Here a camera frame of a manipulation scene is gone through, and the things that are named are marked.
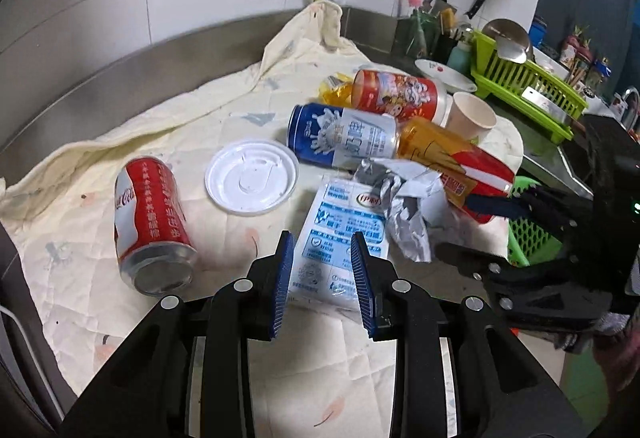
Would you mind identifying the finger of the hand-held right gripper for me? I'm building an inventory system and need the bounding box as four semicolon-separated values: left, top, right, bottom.
465;184;596;246
434;242;617;335

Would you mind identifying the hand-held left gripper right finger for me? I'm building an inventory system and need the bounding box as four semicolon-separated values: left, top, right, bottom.
350;232;586;438

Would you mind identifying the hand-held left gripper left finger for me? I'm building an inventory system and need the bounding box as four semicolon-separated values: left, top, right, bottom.
60;231;295;438

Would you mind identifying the white blue milk pouch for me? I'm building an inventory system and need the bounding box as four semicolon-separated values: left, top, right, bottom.
287;175;391;311

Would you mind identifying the orange red plastic bottle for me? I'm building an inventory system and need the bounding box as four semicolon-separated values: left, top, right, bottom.
397;117;516;224

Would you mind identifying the red printed paper cup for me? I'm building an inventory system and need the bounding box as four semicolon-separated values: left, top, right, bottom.
351;69;448;124

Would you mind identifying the blue white drink can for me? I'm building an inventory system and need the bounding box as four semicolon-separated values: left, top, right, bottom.
286;103;401;170

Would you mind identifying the person's right forearm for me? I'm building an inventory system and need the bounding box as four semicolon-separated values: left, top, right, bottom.
550;313;640;394

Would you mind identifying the green plastic basket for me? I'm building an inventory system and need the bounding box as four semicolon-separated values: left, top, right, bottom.
507;175;566;269

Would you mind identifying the metal faucet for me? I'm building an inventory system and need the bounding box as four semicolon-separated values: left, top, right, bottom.
617;86;640;129

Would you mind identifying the crumpled silver wrapper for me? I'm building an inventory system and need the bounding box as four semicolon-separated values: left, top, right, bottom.
355;157;446;264

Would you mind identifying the beige paper cup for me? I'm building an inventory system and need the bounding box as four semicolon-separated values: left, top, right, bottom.
444;92;497;141

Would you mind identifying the steel cleaver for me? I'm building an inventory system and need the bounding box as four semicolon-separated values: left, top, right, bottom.
520;87;571;119

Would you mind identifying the white plastic lid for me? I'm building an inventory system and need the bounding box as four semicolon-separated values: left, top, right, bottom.
204;141;300;217

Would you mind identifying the green dish rack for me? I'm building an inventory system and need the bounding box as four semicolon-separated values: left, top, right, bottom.
472;29;590;141

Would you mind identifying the white plate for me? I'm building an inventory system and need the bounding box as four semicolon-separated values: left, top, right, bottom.
414;59;478;94

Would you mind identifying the red cola can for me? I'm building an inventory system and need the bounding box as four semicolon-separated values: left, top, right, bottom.
114;156;199;297

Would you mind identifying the teal bottle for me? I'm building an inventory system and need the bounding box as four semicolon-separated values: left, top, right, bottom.
446;41;473;76

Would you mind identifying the steel ladle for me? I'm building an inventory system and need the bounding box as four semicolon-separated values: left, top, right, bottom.
481;18;533;64

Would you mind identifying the dark green utensil holder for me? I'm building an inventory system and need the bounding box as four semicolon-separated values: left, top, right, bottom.
392;11;442;59

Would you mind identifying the cream quilted cloth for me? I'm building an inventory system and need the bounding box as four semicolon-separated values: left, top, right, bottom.
0;1;526;419

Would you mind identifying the yellow plastic wrapper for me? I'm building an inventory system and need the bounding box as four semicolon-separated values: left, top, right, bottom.
319;74;357;105

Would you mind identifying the white cable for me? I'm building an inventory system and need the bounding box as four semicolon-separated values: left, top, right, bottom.
0;305;66;419

